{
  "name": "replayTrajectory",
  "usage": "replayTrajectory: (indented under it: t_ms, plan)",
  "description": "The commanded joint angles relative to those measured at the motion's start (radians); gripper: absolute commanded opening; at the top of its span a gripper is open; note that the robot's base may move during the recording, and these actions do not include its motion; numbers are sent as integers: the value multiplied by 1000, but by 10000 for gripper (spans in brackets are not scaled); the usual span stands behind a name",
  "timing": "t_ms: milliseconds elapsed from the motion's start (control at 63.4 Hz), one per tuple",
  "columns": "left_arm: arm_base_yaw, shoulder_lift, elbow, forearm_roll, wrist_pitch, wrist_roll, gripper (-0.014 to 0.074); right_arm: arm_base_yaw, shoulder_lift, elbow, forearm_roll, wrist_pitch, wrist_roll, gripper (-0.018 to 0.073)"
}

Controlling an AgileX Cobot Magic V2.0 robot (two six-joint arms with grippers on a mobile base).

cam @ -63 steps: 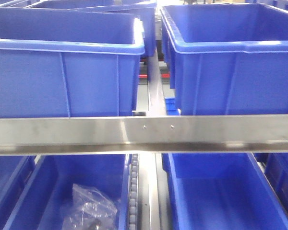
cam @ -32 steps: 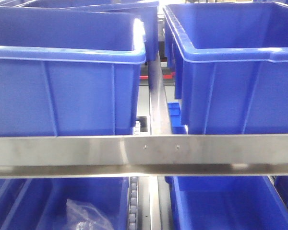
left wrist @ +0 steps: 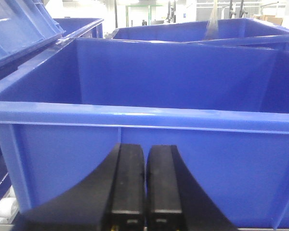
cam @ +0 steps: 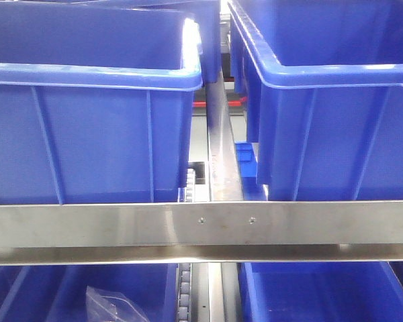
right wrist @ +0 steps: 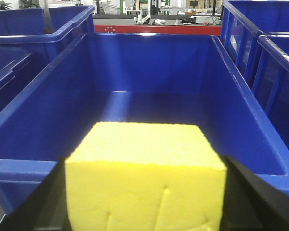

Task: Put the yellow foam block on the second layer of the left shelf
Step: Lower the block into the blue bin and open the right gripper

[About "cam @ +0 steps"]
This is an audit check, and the clear plastic bag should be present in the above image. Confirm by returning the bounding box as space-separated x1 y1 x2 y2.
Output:
85 286 149 321

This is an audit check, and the steel centre divider rail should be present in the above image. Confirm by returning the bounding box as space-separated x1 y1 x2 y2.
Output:
206 72 244 201

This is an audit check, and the blue bin upper right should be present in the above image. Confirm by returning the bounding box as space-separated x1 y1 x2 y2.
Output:
229 1 403 201

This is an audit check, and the blue bin lower right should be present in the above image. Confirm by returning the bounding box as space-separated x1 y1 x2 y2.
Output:
239 262 403 321

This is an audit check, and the steel shelf front rail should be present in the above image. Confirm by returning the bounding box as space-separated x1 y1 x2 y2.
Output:
0 201 403 265

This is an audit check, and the blue bin upper left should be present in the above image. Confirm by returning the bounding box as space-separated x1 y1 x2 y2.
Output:
0 1 202 205

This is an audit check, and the blue bin lower left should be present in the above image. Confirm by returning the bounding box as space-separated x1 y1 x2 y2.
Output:
0 264 177 321

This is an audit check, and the blue bin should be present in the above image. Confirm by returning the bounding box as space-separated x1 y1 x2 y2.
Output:
229 1 403 201
239 262 403 321
0 264 177 321
0 1 202 205

